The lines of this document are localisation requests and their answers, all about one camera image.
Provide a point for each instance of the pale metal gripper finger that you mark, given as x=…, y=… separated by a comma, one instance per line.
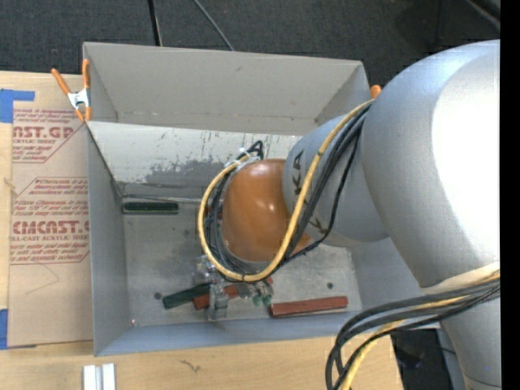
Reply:
x=212, y=305
x=222, y=305

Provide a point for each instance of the red-brown flat block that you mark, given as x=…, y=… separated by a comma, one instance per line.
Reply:
x=308, y=307
x=201, y=300

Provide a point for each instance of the dark green flat block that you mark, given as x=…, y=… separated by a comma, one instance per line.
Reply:
x=183, y=297
x=150, y=207

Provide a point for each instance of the grey metal bin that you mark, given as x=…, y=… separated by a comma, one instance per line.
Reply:
x=162, y=254

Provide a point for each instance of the brown cardboard board red print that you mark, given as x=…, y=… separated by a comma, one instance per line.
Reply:
x=48, y=291

